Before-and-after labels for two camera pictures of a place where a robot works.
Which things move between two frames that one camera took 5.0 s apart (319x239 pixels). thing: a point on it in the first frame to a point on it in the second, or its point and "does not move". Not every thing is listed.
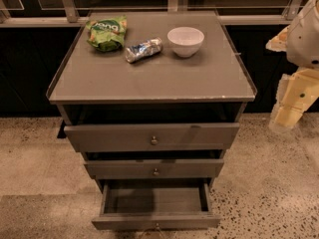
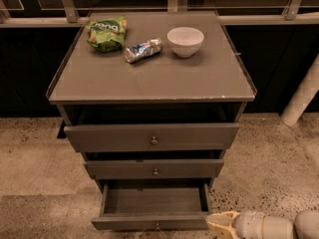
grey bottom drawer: (172, 203) does not move
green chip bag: (107, 34) does not move
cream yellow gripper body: (304, 39) to (248, 225)
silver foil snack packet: (144, 49) does not move
